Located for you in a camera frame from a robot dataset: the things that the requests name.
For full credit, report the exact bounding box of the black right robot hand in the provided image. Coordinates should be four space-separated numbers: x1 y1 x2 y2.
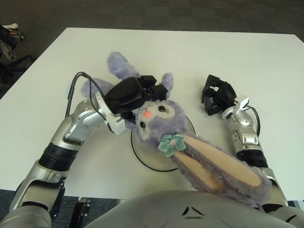
201 74 238 117

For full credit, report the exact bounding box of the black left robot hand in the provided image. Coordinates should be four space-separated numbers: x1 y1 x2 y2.
104 75 168 122

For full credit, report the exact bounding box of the purple plush bunny doll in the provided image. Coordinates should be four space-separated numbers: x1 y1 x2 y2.
80 51 273 209

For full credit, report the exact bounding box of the cream plate with black rim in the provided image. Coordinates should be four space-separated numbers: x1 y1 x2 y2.
130 115 197 172

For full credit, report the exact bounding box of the black office chair base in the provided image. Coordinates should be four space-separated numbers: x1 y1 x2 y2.
0 54 33 84

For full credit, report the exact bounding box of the grey robot torso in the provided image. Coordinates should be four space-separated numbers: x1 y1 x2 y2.
0 190 304 228

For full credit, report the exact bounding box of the white table leg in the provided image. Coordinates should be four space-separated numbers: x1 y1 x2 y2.
294 200 304 214

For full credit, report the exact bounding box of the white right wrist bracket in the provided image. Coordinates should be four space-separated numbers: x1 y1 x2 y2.
234 94 249 112

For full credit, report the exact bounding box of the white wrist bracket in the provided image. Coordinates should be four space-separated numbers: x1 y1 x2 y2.
95 92 126 135
234 94 249 112

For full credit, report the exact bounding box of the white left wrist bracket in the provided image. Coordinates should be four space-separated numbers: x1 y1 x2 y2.
95 92 126 135

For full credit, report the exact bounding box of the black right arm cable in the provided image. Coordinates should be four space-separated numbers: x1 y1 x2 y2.
247 105 261 137

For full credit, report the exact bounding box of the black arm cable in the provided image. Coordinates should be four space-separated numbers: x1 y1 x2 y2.
66 71 110 126
247 105 261 137

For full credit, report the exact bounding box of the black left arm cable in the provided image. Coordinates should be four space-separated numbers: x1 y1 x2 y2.
66 71 110 126

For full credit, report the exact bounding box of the black under-table bracket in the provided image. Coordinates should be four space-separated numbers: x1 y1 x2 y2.
71 196 91 228

